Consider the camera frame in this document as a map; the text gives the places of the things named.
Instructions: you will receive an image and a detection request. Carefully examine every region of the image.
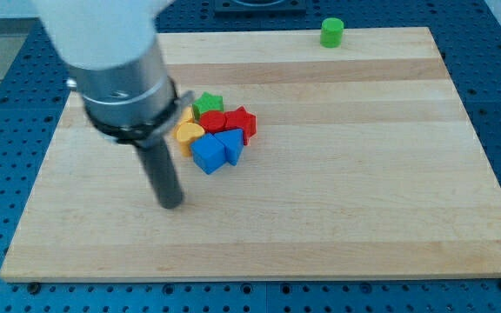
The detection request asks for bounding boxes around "yellow block behind arm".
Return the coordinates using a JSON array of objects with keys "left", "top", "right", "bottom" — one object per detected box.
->
[{"left": 171, "top": 106, "right": 195, "bottom": 138}]

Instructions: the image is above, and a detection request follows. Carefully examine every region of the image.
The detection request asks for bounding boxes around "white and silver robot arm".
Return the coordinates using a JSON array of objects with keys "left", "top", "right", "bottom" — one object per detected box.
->
[{"left": 34, "top": 0, "right": 181, "bottom": 148}]

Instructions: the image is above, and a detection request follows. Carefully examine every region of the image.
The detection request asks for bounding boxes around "light wooden board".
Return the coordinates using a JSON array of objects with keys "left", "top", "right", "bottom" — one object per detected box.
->
[{"left": 0, "top": 27, "right": 501, "bottom": 283}]

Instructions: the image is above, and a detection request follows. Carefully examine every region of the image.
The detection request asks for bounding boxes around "blue triangle block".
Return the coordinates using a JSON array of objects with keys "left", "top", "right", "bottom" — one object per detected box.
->
[{"left": 214, "top": 129, "right": 244, "bottom": 166}]

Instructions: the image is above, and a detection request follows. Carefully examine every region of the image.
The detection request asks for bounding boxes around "red star block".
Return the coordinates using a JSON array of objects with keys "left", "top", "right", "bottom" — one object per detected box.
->
[{"left": 224, "top": 106, "right": 257, "bottom": 146}]

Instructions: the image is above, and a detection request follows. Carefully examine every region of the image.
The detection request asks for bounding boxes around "blue cube block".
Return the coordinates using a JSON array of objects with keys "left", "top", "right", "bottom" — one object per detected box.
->
[{"left": 190, "top": 134, "right": 226, "bottom": 175}]

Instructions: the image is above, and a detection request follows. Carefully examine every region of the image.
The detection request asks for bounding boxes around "red cylinder block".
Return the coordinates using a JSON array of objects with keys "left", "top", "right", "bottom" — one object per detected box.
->
[{"left": 199, "top": 110, "right": 226, "bottom": 134}]

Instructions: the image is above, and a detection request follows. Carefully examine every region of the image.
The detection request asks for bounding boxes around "green star block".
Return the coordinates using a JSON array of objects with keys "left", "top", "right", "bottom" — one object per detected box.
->
[{"left": 192, "top": 92, "right": 224, "bottom": 120}]

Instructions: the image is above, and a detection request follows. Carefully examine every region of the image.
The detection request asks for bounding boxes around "yellow heart block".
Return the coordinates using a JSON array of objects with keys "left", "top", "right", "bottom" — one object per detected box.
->
[{"left": 174, "top": 123, "right": 205, "bottom": 157}]

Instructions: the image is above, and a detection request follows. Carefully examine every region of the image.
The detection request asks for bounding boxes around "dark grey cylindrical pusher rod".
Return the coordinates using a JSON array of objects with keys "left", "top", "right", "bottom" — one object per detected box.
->
[{"left": 137, "top": 139, "right": 184, "bottom": 210}]

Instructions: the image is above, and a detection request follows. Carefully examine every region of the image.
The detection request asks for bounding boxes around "green cylinder block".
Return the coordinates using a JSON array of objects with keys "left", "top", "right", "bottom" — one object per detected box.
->
[{"left": 320, "top": 17, "right": 344, "bottom": 48}]

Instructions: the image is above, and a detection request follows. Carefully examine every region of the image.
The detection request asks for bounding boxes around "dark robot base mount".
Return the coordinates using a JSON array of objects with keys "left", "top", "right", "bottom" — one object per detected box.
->
[{"left": 211, "top": 0, "right": 307, "bottom": 15}]

